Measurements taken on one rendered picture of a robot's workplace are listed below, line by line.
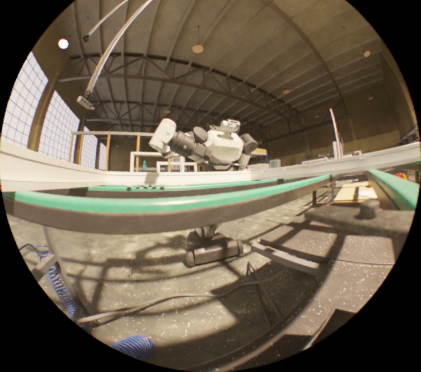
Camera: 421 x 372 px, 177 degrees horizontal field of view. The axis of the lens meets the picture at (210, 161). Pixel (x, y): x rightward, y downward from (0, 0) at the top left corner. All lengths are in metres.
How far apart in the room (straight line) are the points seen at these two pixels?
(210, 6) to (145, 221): 7.89
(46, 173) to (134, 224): 0.27
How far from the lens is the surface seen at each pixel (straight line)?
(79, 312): 0.93
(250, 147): 1.09
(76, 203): 0.19
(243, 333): 0.98
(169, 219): 0.17
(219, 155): 0.97
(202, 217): 0.18
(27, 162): 0.33
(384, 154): 0.75
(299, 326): 0.35
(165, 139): 0.52
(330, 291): 0.43
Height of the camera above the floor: 0.89
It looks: 7 degrees up
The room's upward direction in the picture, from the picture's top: 2 degrees counter-clockwise
